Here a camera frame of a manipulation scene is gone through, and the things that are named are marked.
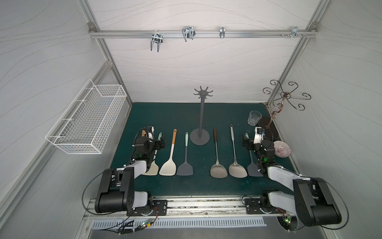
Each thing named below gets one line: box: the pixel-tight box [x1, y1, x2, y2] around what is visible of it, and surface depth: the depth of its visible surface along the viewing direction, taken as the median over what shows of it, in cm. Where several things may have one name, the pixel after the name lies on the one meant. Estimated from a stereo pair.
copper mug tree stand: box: [262, 79, 312, 128], surface depth 84 cm
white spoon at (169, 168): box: [158, 128, 178, 177], surface depth 89 cm
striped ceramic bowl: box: [273, 140, 291, 158], surface depth 94 cm
